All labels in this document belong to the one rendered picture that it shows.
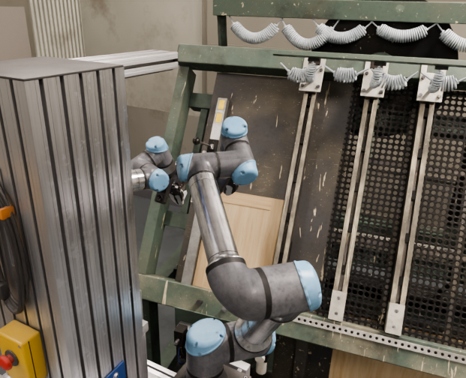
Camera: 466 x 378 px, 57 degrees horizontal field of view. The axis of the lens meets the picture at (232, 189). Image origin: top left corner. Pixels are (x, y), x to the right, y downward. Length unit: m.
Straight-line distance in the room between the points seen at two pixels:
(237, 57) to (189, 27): 2.25
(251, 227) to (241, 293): 1.15
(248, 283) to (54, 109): 0.52
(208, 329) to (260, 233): 0.83
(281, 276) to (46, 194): 0.51
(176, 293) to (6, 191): 1.34
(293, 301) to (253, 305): 0.09
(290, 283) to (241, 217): 1.15
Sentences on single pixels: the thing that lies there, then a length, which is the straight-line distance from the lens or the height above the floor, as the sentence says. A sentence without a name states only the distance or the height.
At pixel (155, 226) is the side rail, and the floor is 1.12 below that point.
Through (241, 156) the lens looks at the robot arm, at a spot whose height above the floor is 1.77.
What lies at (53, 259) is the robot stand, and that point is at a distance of 0.93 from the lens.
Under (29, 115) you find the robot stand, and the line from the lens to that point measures 0.82.
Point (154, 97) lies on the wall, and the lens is 4.78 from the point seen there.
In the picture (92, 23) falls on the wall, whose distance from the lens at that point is 5.22.
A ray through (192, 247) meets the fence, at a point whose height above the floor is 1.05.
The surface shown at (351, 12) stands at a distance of 2.59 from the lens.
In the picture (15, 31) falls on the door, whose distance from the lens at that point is 4.73.
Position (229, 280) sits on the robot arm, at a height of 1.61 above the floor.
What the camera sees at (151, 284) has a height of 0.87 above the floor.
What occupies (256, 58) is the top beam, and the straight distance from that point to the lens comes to 2.18.
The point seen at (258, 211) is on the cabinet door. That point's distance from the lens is 2.06.
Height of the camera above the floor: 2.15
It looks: 23 degrees down
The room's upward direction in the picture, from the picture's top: 2 degrees clockwise
